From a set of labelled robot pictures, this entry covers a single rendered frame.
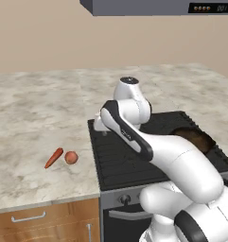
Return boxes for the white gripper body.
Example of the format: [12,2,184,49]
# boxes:
[93,114,112,133]

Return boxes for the black hob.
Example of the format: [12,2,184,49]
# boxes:
[87,110,228,192]

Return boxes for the dark brown pan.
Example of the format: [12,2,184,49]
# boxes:
[173,127,216,156]

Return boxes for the orange carrot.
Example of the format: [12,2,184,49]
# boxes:
[44,147,64,170]

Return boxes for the grey range hood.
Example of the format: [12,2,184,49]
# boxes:
[79,0,228,17]

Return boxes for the silver cupboard door handle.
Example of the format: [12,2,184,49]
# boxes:
[86,223,94,242]

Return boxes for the grey oven front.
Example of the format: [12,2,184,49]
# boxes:
[98,170,228,242]

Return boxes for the dark stove knob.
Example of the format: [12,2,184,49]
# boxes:
[118,194,132,206]

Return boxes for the grey oven door handle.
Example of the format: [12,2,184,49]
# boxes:
[108,209,153,221]

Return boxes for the silver drawer handle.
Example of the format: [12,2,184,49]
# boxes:
[9,211,47,224]

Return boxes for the wooden drawer front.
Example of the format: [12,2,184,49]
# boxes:
[0,197,100,238]

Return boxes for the wooden cupboard door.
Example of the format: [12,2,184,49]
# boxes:
[0,216,101,242]

